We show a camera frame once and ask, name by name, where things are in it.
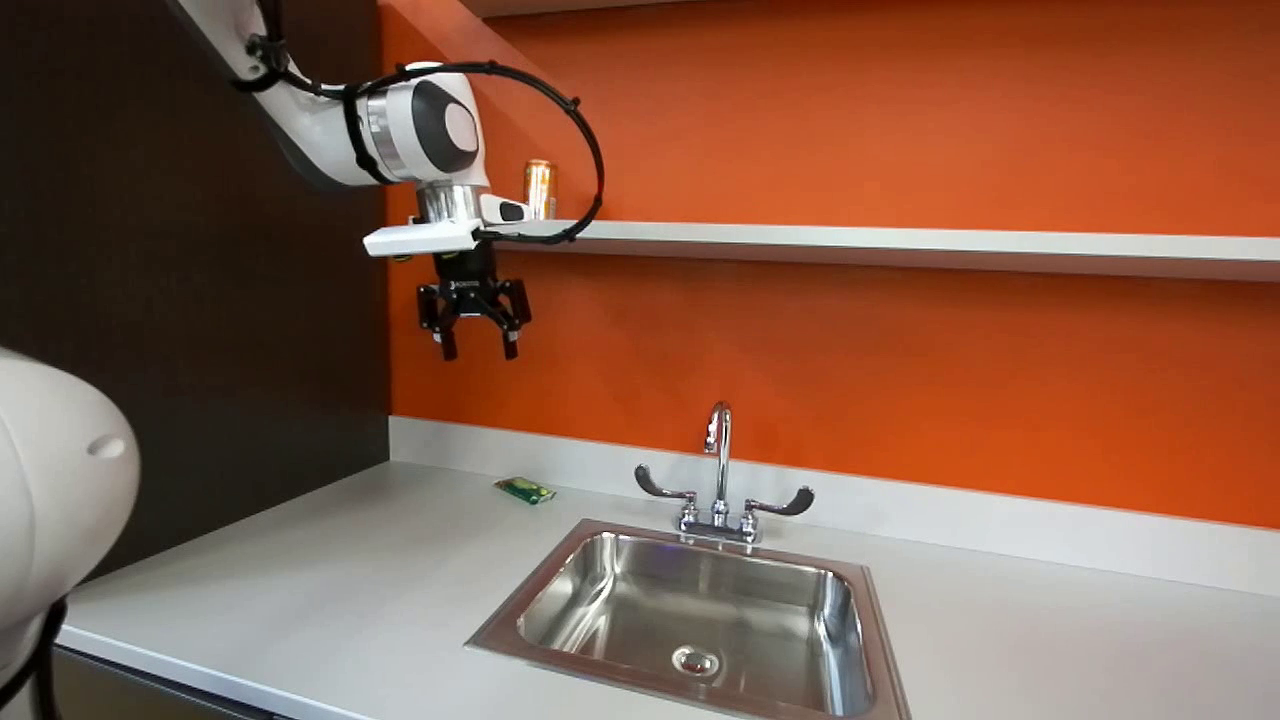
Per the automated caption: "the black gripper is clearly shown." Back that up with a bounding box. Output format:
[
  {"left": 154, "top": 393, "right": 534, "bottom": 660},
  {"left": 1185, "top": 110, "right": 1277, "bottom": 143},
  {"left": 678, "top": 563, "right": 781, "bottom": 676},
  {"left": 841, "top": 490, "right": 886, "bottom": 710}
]
[{"left": 414, "top": 243, "right": 534, "bottom": 365}]

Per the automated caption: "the small green packet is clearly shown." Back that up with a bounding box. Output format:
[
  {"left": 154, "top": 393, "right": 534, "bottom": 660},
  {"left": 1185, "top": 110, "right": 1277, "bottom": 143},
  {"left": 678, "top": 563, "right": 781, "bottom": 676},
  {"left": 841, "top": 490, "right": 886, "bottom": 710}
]
[{"left": 491, "top": 471, "right": 559, "bottom": 508}]

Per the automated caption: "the stainless steel sink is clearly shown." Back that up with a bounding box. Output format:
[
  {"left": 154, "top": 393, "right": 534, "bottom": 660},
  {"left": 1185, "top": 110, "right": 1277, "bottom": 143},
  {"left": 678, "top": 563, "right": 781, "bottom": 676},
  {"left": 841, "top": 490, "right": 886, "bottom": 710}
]
[{"left": 463, "top": 517, "right": 914, "bottom": 720}]

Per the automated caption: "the white counter backsplash strip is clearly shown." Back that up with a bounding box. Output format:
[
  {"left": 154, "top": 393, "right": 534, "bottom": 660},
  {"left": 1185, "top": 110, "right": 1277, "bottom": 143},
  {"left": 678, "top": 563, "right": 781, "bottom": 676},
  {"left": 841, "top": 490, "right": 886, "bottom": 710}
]
[{"left": 387, "top": 412, "right": 1280, "bottom": 601}]

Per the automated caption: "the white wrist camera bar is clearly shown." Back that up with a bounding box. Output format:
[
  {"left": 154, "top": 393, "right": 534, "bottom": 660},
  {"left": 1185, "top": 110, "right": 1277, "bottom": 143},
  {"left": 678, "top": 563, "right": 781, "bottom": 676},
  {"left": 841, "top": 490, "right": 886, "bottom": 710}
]
[{"left": 358, "top": 216, "right": 489, "bottom": 265}]

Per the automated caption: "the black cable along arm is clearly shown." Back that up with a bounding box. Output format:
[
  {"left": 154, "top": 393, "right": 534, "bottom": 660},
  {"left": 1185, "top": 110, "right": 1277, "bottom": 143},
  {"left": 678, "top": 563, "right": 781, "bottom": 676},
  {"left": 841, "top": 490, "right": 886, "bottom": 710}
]
[{"left": 236, "top": 0, "right": 608, "bottom": 247}]

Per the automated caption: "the chrome faucet with handles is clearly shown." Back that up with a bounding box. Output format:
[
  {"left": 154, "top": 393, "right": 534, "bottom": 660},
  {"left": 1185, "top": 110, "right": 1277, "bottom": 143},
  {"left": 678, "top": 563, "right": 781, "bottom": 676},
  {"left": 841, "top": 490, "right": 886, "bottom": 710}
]
[{"left": 632, "top": 399, "right": 816, "bottom": 556}]

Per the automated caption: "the high wall shelf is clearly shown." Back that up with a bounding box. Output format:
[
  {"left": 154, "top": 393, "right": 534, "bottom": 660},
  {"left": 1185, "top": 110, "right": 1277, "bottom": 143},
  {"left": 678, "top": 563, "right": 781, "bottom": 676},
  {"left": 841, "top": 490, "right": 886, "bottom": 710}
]
[{"left": 454, "top": 0, "right": 683, "bottom": 21}]

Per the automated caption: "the long white wall shelf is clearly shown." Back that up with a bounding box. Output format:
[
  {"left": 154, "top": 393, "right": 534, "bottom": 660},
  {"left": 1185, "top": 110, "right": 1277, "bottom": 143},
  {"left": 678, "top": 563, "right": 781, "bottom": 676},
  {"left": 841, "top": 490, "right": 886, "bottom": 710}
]
[{"left": 474, "top": 216, "right": 1280, "bottom": 286}]

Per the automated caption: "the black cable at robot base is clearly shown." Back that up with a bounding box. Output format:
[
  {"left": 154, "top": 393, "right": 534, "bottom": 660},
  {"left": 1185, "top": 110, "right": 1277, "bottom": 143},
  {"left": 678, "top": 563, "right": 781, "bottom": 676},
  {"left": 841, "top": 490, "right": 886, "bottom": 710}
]
[{"left": 0, "top": 598, "right": 73, "bottom": 720}]

